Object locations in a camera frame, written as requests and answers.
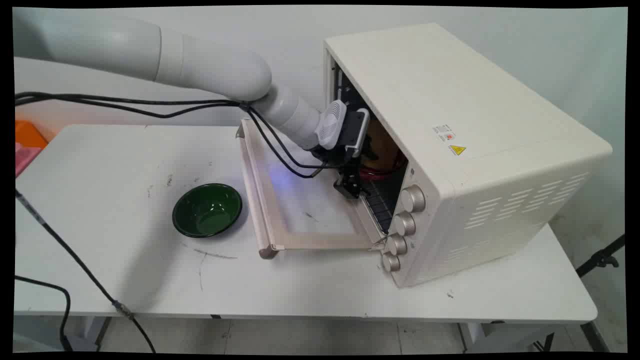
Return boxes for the white table leg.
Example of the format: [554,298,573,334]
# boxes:
[64,316,114,352]

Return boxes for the yellow sponge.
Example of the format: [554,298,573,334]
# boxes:
[367,119,402,172]

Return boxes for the dark green bowl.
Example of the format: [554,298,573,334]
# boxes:
[172,183,244,239]

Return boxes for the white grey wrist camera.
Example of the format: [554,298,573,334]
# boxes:
[315,99,371,158]

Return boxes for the black tripod stand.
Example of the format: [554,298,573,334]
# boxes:
[575,234,626,279]

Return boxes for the white label sticker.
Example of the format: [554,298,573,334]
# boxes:
[432,124,457,143]

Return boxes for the pink box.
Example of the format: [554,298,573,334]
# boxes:
[15,142,41,179]

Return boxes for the metal wire oven rack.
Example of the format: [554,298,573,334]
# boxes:
[359,177,404,235]

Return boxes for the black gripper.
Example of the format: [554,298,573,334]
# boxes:
[320,146,364,200]

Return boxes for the grey braided cable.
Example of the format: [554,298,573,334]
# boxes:
[15,189,157,354]

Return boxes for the cream toaster oven body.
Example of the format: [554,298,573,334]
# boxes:
[322,22,614,289]

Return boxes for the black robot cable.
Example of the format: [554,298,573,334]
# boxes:
[15,96,346,179]
[15,91,251,108]

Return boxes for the large silver oven knob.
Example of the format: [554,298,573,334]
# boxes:
[401,185,427,214]

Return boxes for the cream glass oven door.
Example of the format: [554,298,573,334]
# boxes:
[235,117,389,260]

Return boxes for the red bowl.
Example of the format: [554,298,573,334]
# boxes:
[358,150,408,182]

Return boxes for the black floor cable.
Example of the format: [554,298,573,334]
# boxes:
[15,275,74,352]

